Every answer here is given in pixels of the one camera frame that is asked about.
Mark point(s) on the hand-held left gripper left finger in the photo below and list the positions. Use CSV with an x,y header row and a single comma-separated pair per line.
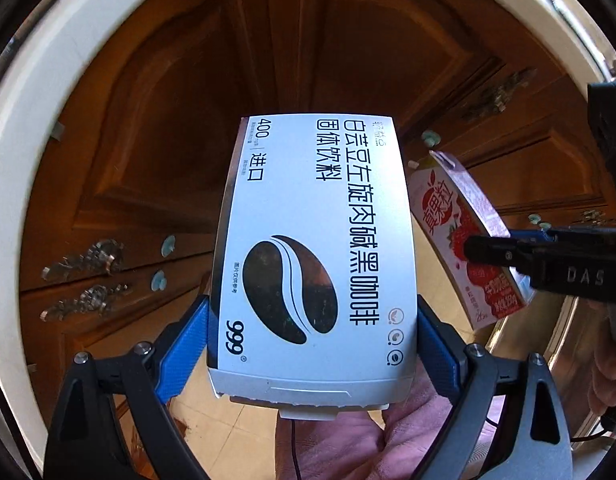
x,y
187,355

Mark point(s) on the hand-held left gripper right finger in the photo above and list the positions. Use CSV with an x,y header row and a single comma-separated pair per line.
x,y
438,355

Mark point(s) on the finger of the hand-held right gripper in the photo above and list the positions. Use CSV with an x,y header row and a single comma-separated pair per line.
x,y
528,234
493,251

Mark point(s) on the white coffee box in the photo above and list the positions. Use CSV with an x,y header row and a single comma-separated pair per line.
x,y
313,260

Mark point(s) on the person's right hand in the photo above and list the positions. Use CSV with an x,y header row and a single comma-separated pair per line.
x,y
608,375

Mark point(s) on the light blue cabinet knob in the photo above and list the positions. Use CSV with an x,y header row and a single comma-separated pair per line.
x,y
158,280
430,136
167,245
535,220

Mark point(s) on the person's right leg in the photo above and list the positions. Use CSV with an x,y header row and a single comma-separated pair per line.
x,y
418,425

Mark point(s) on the person's leg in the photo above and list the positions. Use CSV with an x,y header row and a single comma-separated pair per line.
x,y
418,425
333,452

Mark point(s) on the person's left leg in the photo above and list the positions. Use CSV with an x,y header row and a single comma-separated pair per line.
x,y
333,452

